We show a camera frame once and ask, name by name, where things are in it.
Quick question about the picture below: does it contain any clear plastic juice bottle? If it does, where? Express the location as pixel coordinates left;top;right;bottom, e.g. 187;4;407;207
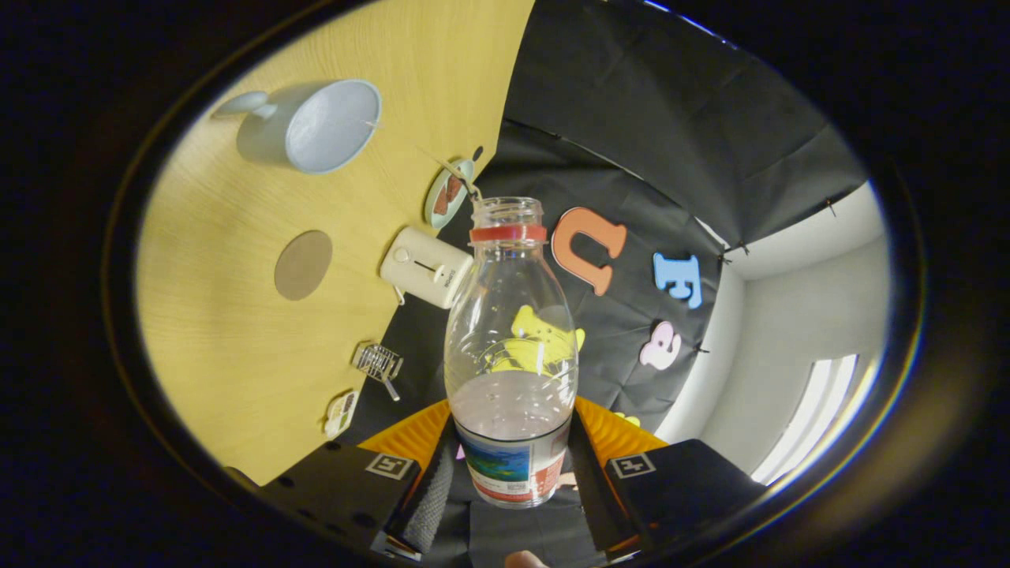
443;196;581;510

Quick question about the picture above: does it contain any large ceiling light panel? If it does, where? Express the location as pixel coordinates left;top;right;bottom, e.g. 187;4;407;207
750;353;861;486

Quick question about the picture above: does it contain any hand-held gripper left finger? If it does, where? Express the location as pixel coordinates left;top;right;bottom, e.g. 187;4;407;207
260;398;458;557

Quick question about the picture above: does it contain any pale green plate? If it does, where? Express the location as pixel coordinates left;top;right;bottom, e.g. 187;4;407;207
424;158;477;230

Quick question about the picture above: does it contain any metal wire holder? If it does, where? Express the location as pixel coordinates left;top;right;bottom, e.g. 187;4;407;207
352;341;404;383

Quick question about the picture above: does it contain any pale blue cup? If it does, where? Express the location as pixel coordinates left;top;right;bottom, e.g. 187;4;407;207
211;79;383;175

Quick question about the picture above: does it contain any white divided seed dish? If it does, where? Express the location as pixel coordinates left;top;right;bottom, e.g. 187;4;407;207
324;390;360;440

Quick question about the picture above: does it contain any wooden table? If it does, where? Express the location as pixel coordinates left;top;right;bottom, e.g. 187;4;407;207
136;0;537;486

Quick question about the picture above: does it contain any white toaster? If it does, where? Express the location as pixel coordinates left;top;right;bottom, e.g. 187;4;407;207
380;227;475;310

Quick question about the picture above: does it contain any round brown coaster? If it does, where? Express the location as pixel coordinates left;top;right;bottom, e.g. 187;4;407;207
274;230;334;301

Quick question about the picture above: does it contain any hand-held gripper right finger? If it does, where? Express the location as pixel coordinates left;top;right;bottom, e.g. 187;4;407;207
570;394;766;562

